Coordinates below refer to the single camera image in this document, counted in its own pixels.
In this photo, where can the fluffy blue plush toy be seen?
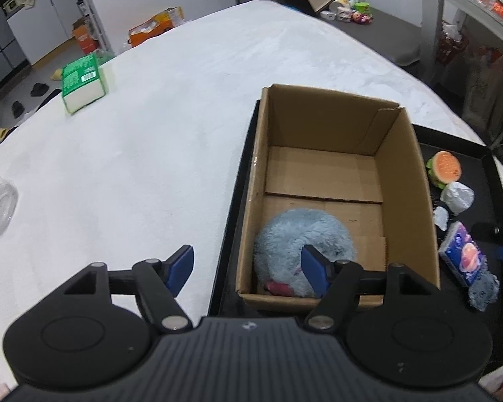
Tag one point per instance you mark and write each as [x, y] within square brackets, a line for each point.
[293, 234]

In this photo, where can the blue pocket tissue packet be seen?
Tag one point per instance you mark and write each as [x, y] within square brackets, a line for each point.
[461, 253]

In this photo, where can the small orange box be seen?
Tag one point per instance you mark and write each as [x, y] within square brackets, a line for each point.
[85, 35]

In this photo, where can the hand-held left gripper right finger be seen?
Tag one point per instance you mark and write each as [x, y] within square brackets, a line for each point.
[314, 274]

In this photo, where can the metal shelf rack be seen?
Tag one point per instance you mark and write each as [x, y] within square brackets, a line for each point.
[465, 4]

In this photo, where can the grey bench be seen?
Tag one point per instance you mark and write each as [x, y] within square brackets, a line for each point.
[385, 37]

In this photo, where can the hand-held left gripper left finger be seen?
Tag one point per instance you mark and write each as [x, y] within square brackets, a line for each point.
[180, 270]

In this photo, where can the green toy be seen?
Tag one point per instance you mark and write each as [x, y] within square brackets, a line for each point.
[362, 7]

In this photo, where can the brown cardboard box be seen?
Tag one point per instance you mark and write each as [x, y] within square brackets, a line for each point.
[318, 176]

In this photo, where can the pink toy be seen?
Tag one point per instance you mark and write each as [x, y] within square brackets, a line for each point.
[362, 17]

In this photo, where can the denim heart pillow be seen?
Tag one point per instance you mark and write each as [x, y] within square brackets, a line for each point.
[484, 291]

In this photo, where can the green tissue pack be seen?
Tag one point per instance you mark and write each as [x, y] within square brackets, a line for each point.
[81, 81]

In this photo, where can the black slipper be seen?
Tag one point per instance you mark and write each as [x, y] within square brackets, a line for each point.
[38, 90]
[18, 109]

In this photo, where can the white plastic wrap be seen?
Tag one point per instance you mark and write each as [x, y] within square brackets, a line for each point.
[457, 197]

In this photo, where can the orange snack carton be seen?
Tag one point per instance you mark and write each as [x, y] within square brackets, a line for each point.
[157, 25]

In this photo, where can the black tray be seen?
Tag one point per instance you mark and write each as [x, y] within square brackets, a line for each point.
[480, 167]

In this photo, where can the black plush with silver patch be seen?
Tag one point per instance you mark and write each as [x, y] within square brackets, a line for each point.
[440, 217]

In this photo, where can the white cabinet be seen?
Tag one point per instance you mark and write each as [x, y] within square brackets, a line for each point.
[46, 21]

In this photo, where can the yellow slipper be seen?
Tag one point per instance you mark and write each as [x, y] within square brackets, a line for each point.
[56, 74]
[1, 135]

